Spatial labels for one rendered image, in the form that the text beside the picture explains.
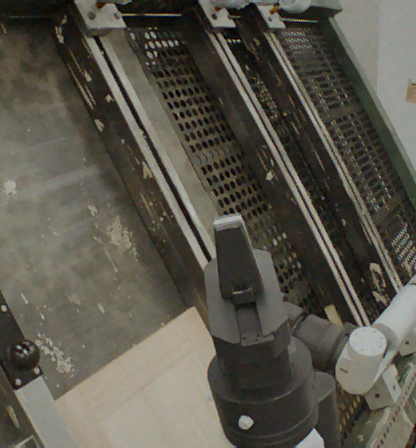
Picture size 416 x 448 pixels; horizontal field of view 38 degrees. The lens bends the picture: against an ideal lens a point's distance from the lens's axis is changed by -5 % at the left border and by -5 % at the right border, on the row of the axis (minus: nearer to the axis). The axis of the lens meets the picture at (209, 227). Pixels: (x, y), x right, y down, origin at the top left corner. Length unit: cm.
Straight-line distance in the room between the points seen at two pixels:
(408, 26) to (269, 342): 429
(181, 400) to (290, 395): 54
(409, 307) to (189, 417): 46
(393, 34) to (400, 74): 30
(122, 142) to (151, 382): 42
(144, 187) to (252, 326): 67
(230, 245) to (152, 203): 66
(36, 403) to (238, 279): 43
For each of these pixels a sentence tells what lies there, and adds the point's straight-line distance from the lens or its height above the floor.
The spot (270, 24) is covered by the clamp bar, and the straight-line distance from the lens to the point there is 173.
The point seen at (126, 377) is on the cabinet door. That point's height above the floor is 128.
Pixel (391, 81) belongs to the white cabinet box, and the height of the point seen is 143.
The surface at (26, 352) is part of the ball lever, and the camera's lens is 68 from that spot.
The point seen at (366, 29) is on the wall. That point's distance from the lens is 617.
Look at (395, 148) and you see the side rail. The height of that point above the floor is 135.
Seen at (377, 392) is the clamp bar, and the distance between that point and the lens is 155.
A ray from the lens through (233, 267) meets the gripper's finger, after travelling 45.
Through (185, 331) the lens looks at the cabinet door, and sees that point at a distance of 107.
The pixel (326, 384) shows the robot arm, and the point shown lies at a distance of 58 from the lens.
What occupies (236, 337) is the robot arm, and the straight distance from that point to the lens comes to 43.
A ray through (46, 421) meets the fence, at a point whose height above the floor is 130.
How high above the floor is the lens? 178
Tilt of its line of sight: 18 degrees down
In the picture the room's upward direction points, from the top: straight up
